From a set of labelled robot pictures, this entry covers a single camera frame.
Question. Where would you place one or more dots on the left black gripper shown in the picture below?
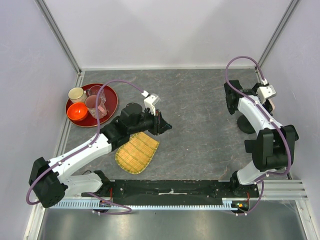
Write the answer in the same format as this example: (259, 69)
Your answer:
(164, 125)

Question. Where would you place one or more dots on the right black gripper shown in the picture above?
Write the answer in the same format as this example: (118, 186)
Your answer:
(255, 88)

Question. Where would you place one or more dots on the black round-base clamp phone stand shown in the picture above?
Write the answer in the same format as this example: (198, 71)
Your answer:
(244, 125)

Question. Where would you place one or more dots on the black smartphone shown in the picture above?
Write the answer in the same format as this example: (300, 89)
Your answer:
(290, 132)

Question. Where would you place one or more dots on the pink case smartphone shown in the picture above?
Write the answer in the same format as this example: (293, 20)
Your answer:
(271, 106)

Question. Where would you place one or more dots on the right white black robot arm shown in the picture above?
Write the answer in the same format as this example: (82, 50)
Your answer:
(274, 147)

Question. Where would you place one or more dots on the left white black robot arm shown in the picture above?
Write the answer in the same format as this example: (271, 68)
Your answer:
(52, 180)

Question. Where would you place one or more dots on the woven bamboo tray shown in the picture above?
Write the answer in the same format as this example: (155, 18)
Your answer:
(135, 155)

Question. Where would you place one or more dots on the pink ghost pattern mug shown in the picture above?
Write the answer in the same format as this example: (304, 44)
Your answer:
(96, 107)

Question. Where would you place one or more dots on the clear drinking glass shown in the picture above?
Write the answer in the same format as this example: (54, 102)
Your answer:
(95, 90)

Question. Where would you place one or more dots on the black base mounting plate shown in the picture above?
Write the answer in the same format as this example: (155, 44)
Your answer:
(173, 192)

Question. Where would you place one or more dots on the orange bowl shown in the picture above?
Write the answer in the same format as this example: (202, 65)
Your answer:
(77, 112)

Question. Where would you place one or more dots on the beige cup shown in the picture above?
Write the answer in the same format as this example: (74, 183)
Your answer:
(77, 95)

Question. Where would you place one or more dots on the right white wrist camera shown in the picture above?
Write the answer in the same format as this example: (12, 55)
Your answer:
(265, 91)

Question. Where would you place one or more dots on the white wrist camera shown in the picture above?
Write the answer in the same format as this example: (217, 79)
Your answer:
(265, 91)
(150, 101)

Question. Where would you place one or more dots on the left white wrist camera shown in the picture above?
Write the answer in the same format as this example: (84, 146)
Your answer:
(150, 101)

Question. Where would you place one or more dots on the slotted cable duct rail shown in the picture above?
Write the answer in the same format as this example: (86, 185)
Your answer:
(88, 203)

